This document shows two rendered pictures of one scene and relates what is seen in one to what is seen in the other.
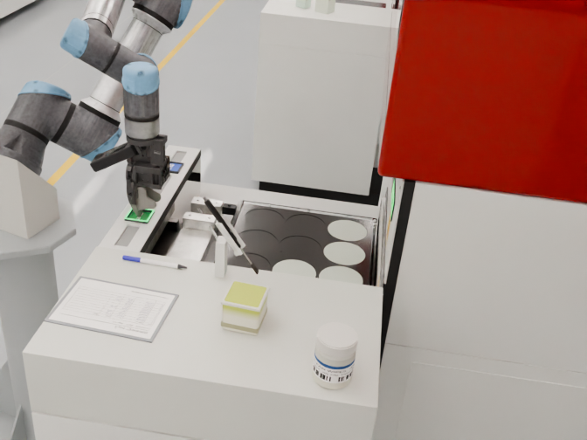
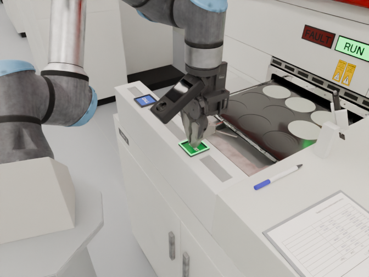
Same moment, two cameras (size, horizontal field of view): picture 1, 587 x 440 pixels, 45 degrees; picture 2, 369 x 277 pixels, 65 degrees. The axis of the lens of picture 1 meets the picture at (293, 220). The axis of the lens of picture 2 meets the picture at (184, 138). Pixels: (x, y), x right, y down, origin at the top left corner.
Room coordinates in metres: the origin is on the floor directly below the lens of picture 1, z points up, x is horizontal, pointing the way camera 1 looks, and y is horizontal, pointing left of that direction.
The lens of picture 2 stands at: (1.00, 0.72, 1.41)
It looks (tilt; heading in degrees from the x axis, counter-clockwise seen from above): 37 degrees down; 322
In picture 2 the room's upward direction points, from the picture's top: 1 degrees clockwise
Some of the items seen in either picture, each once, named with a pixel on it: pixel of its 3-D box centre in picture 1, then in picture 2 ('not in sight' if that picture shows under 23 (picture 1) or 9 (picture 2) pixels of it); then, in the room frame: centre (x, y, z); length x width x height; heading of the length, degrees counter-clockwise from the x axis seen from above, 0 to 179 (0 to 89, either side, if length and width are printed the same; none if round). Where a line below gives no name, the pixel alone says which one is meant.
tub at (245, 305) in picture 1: (245, 307); not in sight; (1.06, 0.08, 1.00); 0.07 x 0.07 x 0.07; 80
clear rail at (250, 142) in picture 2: (227, 237); (236, 131); (1.45, 0.16, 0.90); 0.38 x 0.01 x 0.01; 175
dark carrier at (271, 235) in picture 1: (300, 247); (278, 114); (1.44, -0.02, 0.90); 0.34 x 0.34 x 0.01; 85
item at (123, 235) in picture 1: (155, 215); (168, 142); (1.54, 0.35, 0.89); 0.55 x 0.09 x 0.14; 175
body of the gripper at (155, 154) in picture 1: (146, 159); (203, 89); (1.41, 0.34, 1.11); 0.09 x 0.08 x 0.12; 85
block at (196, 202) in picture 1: (207, 205); not in sight; (1.60, 0.23, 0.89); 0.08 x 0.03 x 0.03; 85
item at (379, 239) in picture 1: (379, 256); (312, 97); (1.44, -0.22, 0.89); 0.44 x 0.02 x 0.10; 175
